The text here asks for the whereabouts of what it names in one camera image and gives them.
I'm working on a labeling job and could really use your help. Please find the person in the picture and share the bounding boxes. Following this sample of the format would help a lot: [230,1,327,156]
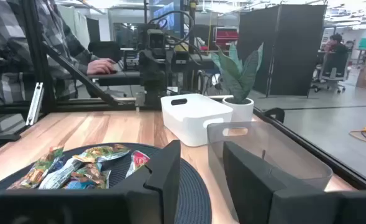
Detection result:
[0,0,100,105]
[323,33,349,63]

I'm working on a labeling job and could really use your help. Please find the red white granola bar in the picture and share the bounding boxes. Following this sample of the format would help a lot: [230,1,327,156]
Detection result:
[125,150,151,179]

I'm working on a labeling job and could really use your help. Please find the dark blue green granola bar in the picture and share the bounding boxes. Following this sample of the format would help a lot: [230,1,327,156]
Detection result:
[49,156,66,172]

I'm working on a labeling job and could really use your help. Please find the green orange-ended granola bar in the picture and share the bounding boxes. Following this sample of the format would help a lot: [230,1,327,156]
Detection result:
[7,145,65,190]

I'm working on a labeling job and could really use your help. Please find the grey office chair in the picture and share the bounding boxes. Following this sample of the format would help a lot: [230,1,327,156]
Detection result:
[311,51,353,94]

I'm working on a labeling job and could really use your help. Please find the black aluminium frame posts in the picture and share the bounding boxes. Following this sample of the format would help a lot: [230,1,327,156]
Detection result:
[0,0,140,114]

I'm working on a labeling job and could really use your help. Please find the silver metal bracket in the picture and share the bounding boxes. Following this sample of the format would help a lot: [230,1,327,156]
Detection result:
[25,82,45,127]

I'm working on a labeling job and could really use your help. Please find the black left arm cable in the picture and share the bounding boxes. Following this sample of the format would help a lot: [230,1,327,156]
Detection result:
[147,9,196,44]

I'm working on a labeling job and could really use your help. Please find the person's hand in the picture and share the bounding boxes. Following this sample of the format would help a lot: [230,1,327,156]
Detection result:
[86,58,117,76]

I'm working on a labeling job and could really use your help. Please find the black desk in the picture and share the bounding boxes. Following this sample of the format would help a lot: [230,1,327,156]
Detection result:
[88,54,216,87]

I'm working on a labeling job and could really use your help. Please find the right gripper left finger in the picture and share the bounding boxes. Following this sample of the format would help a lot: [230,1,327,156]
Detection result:
[109,139,182,224]

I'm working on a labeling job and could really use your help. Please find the white plastic bin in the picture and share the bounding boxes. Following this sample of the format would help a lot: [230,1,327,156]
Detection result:
[160,93,234,147]

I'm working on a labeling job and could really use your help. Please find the computer monitor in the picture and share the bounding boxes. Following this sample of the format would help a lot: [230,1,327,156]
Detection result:
[149,0,184,38]

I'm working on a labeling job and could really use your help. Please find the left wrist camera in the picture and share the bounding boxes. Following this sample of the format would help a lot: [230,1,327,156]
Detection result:
[147,29,167,58]

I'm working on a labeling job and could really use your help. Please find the black table edge rail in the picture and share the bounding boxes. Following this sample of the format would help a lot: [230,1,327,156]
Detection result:
[252,107,366,191]

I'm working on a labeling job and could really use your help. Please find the red tool chest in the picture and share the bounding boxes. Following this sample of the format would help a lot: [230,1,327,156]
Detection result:
[213,26,239,51]

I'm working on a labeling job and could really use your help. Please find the black table clamp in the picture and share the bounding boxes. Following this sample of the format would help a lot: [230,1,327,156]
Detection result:
[262,107,286,124]

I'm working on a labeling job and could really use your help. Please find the dark blue woven round placemat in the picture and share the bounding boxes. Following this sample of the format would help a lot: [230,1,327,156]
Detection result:
[0,142,213,224]

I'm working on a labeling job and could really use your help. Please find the black partition screen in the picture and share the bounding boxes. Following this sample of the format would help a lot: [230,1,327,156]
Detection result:
[237,4,327,97]

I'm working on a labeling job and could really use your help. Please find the snake plant in white pot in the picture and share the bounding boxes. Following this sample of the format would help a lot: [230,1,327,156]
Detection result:
[209,42,264,123]

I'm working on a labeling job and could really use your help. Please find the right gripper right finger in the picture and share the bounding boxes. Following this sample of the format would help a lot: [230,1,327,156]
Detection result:
[222,141,291,224]

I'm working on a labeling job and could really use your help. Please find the grey translucent plastic bin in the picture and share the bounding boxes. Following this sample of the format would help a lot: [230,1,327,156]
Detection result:
[206,120,334,215]

